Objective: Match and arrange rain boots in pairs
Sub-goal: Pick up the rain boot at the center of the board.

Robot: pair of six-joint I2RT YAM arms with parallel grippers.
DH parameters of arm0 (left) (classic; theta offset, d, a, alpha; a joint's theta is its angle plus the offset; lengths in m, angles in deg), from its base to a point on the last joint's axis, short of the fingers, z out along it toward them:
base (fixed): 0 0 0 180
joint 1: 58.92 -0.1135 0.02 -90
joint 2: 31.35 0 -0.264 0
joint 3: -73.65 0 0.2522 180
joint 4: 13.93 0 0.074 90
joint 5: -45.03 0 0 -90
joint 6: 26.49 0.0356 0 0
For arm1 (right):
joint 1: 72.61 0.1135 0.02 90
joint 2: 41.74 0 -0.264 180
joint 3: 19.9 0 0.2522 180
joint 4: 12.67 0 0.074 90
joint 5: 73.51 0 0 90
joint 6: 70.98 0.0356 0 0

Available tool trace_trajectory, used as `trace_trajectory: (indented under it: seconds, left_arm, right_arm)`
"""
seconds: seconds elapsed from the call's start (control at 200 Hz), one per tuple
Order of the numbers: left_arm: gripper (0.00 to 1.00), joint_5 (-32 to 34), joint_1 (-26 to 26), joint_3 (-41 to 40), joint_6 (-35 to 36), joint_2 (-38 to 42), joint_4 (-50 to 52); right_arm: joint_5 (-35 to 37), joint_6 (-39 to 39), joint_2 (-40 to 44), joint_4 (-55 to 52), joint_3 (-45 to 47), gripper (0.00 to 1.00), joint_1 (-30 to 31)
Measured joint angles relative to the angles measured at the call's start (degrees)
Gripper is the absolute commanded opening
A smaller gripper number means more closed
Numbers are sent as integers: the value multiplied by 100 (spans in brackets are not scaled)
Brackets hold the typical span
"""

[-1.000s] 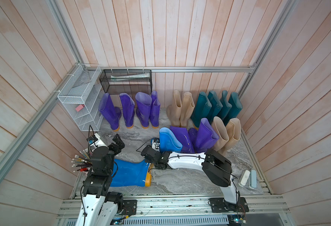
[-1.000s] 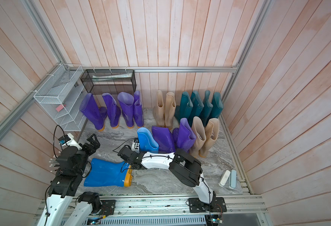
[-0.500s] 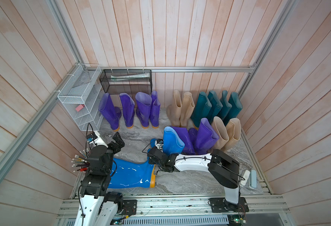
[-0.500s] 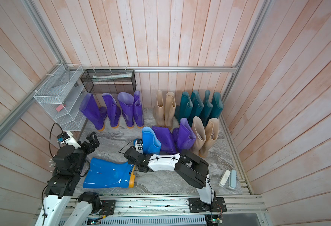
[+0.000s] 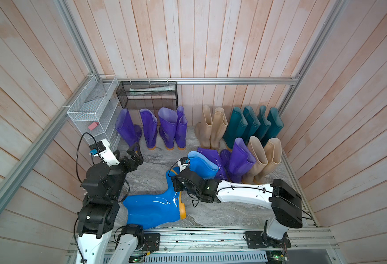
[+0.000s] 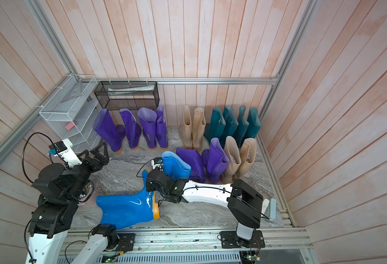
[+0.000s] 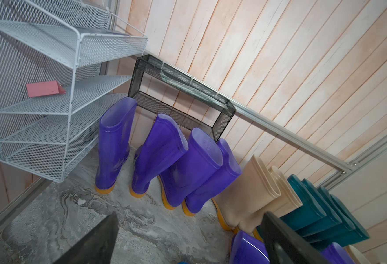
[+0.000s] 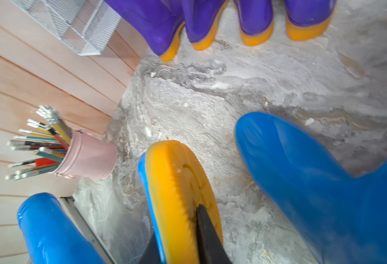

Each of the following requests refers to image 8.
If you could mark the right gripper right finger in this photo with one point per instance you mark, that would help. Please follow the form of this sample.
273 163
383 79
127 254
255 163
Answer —
209 246

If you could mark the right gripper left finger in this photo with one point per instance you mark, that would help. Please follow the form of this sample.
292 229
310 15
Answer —
151 254

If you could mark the pink pencil cup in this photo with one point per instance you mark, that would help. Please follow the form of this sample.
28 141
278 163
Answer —
61 150

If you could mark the purple boot small hidden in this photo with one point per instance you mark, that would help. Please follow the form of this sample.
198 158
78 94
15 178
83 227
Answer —
201 21

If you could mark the white wire mesh shelf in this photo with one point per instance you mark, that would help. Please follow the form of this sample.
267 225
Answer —
86 27

